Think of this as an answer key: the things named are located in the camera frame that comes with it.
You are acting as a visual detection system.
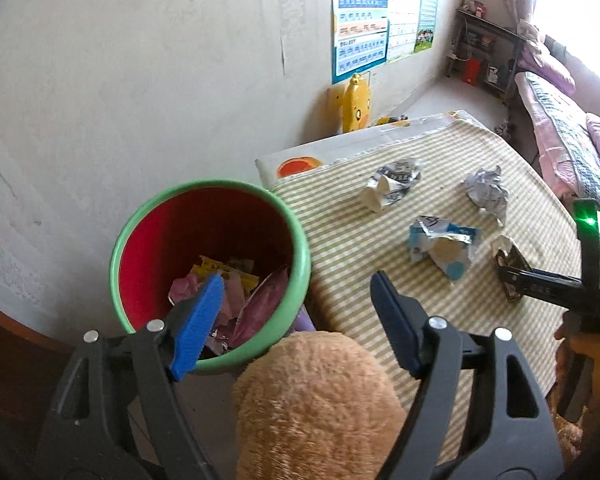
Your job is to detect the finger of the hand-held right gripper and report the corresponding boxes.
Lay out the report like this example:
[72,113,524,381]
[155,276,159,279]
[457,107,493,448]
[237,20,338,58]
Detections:
[497,264,583,307]

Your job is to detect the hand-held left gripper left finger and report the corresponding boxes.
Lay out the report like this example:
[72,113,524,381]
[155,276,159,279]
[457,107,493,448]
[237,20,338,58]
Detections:
[35,274,227,480]

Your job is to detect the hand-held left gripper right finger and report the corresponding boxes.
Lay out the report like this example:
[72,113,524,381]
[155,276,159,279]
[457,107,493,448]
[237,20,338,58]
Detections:
[370,270,566,480]

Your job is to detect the mauve wrapper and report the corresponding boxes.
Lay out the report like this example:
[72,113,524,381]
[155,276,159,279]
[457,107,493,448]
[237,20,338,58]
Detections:
[167,275,201,307]

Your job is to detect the gold brown wrapper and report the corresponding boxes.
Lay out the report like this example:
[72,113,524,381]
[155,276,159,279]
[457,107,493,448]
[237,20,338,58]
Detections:
[491,235,533,303]

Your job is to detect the yellow tube box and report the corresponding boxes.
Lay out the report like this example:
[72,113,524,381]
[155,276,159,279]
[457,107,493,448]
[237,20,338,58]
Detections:
[189,255,261,296]

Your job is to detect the large pink plastic wrapper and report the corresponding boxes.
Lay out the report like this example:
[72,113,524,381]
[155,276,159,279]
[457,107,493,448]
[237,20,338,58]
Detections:
[230,265,291,351]

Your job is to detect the green rimmed red bucket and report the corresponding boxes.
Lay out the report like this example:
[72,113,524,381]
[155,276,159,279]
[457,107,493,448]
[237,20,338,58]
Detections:
[109,178,312,376]

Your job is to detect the crumpled blue white wrapper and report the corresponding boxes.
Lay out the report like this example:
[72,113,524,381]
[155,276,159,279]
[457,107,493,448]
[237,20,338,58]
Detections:
[407,215,482,285]

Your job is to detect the purple plastic object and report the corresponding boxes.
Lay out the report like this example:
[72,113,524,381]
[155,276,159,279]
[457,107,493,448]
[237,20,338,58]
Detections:
[292,307,316,333]

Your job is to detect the crumpled grey foil wrapper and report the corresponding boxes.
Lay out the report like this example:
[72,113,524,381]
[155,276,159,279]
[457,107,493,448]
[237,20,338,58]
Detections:
[462,165,510,226]

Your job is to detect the brown plush toy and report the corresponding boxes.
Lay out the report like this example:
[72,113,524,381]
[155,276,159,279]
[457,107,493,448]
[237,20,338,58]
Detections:
[232,331,408,480]

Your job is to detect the crumpled silver white wrapper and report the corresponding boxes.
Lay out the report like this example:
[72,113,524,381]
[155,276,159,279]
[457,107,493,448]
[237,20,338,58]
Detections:
[362,157,423,213]

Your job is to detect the bed with checked sheet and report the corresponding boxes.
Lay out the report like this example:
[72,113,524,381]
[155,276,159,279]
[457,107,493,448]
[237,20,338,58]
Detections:
[515,71,600,201]

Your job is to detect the white cardboard box orange print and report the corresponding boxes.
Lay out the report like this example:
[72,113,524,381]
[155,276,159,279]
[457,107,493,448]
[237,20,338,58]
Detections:
[255,110,481,191]

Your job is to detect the yellow duck toy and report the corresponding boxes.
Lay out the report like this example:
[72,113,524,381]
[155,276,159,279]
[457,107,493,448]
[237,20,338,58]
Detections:
[328,74,372,134]

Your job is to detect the pink pillow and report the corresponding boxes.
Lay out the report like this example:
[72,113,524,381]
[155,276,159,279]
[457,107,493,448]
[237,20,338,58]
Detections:
[517,20,577,96]

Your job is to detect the red bag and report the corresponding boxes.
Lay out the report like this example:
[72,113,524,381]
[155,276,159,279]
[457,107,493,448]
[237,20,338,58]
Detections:
[462,57,482,86]

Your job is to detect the dark metal shelf rack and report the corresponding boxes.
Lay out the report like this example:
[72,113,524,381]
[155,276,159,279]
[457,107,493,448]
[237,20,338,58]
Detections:
[447,5,526,106]

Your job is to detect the bright window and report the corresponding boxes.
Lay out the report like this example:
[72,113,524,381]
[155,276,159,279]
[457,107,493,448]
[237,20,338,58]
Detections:
[535,0,600,96]

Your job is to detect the blue bordered wall chart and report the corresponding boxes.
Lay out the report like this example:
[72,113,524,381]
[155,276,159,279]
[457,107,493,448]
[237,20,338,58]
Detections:
[331,0,391,85]

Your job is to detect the teal bordered wall chart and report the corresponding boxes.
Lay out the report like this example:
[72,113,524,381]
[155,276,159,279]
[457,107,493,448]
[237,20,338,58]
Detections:
[387,0,441,63]

